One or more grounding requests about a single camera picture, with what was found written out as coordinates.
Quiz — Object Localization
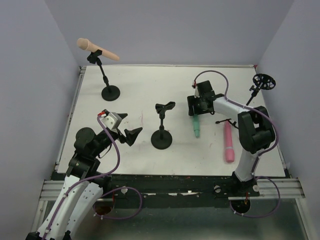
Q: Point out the teal toy microphone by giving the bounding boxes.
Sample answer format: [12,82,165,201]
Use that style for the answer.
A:
[192,114,200,138]

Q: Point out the beige toy microphone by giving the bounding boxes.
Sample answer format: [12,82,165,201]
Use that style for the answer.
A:
[76,38,120,61]

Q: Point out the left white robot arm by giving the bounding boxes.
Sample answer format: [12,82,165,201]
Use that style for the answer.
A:
[26,109,142,240]

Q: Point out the black tripod microphone stand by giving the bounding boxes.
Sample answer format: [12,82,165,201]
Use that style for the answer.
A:
[213,70,276,128]

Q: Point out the pink toy microphone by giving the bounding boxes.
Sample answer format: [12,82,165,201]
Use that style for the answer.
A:
[224,121,235,163]

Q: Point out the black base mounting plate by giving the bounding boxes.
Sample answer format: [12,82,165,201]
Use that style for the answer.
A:
[98,174,260,209]

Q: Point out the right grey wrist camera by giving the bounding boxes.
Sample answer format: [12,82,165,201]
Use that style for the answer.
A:
[191,81,200,98]

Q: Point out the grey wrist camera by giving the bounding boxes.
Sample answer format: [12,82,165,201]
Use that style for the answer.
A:
[191,81,200,98]
[98,111,122,132]

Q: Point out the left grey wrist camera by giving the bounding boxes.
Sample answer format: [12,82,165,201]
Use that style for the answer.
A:
[98,111,122,132]

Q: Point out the aluminium frame rail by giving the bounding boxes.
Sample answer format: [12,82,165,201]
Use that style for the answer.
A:
[26,66,87,240]

